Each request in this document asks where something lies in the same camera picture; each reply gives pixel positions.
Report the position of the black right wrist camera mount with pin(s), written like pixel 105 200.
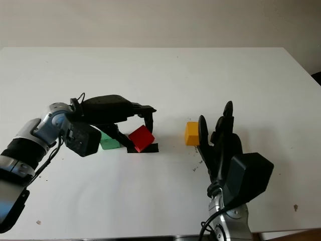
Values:
pixel 250 175

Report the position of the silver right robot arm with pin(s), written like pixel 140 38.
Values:
pixel 233 223

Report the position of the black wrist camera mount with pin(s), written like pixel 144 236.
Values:
pixel 250 175
pixel 82 140

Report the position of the dark robot torso edge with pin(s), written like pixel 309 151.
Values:
pixel 140 238

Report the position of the green wooden block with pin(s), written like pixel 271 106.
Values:
pixel 107 143

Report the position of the black tape strip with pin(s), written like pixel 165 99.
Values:
pixel 153 148

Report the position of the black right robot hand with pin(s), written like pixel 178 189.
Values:
pixel 220 155

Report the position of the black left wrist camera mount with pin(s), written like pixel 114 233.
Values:
pixel 82 140

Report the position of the yellow wooden block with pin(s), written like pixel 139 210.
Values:
pixel 191 134

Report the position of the dark object beside table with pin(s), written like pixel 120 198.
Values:
pixel 316 79

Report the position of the red wooden block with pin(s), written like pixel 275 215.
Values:
pixel 141 138

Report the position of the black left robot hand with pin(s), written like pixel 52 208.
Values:
pixel 107 109

